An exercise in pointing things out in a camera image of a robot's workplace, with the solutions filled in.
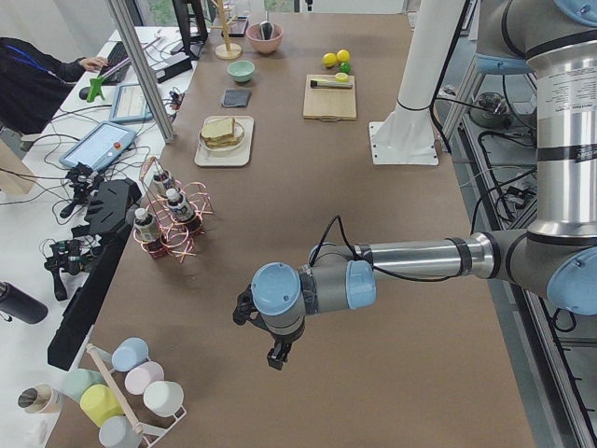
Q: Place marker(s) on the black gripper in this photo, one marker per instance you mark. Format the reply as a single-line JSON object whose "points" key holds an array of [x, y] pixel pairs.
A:
{"points": [[283, 341]]}

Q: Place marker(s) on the bread slice bottom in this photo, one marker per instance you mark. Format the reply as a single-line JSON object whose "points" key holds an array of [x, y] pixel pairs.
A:
{"points": [[230, 141]]}

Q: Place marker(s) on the bread slice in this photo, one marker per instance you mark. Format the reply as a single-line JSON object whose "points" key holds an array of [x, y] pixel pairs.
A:
{"points": [[230, 141], [218, 129]]}

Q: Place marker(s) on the white round plate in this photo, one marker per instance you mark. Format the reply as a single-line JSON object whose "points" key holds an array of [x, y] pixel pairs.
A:
{"points": [[221, 149]]}

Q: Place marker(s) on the bread slice top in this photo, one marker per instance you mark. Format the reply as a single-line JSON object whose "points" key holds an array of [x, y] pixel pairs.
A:
{"points": [[218, 129]]}

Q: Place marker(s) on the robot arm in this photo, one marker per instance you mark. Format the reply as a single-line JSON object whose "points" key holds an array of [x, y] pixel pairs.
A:
{"points": [[554, 257]]}

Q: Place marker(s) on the cream rabbit tray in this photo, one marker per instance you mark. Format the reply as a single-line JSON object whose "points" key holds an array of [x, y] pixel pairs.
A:
{"points": [[235, 158]]}

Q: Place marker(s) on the white cup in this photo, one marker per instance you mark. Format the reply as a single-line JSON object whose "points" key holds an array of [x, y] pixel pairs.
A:
{"points": [[164, 398]]}

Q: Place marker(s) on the pink cup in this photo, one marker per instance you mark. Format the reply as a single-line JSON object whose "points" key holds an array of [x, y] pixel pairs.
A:
{"points": [[140, 377]]}

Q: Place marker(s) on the blue cup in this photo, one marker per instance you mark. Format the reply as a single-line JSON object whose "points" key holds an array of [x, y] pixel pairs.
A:
{"points": [[131, 353]]}

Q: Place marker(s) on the bottle lower left rack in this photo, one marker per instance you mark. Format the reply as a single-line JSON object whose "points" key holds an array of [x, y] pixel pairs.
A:
{"points": [[179, 206]]}

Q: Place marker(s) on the grey cup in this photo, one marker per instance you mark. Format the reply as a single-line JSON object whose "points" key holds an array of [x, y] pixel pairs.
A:
{"points": [[117, 432]]}

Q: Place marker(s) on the yellow cup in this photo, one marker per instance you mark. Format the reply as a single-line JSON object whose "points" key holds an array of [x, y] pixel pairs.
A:
{"points": [[99, 404]]}

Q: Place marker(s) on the bottle lower right rack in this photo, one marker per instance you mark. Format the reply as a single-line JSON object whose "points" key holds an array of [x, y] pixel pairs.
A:
{"points": [[146, 225]]}

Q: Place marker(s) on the bottle upper in rack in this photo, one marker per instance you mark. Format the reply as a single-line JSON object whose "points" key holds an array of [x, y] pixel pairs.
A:
{"points": [[163, 180]]}

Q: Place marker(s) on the green cup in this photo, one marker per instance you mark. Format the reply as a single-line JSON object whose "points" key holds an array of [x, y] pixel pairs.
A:
{"points": [[78, 381]]}

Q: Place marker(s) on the steel tumbler cup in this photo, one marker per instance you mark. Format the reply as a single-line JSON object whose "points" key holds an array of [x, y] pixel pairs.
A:
{"points": [[41, 398]]}

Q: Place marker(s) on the wooden cutting board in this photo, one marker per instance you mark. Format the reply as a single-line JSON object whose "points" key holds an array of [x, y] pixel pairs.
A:
{"points": [[328, 104]]}

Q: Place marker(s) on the grey folded cloth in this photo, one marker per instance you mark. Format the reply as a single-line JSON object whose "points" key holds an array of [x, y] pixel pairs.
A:
{"points": [[235, 98]]}

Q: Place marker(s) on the black water bottle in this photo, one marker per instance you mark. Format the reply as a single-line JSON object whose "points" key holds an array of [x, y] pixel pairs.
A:
{"points": [[20, 305]]}

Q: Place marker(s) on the steel cylinder muddler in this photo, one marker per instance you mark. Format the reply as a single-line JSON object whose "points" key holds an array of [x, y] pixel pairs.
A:
{"points": [[313, 80]]}

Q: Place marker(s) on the blue teach pendant tablet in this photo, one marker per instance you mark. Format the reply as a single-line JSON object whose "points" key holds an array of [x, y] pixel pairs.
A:
{"points": [[100, 147]]}

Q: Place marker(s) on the half lemon slice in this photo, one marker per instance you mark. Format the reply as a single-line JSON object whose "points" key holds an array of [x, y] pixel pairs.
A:
{"points": [[341, 77]]}

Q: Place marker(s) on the green bowl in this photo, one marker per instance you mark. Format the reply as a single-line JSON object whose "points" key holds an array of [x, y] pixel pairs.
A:
{"points": [[241, 71]]}

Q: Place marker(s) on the green lime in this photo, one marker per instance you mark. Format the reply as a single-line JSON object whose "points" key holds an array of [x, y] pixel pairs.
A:
{"points": [[345, 67]]}

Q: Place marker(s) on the yellow lemon lower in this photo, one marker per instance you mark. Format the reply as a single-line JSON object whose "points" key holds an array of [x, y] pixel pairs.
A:
{"points": [[329, 60]]}

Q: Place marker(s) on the yellow lemon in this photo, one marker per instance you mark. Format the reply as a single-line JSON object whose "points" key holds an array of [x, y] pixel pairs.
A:
{"points": [[343, 56], [329, 60]]}

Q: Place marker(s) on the yellow lemon upper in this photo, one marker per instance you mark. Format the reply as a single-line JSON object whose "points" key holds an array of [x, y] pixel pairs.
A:
{"points": [[343, 56]]}

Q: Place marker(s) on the wooden mug tree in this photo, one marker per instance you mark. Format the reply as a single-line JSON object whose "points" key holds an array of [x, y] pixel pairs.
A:
{"points": [[227, 51]]}

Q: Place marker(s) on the black keyboard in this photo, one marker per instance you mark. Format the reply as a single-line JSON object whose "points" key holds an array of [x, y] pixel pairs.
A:
{"points": [[117, 67]]}

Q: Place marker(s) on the person at desk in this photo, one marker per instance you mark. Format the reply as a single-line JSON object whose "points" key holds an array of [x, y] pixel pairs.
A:
{"points": [[35, 84]]}

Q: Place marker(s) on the copper wire bottle rack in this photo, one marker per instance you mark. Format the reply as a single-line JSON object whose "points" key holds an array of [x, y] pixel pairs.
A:
{"points": [[176, 239]]}

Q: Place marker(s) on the aluminium frame post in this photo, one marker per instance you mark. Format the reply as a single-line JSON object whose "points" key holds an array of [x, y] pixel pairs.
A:
{"points": [[146, 78]]}

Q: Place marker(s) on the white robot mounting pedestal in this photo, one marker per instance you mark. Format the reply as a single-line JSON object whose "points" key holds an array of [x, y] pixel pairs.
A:
{"points": [[406, 136]]}

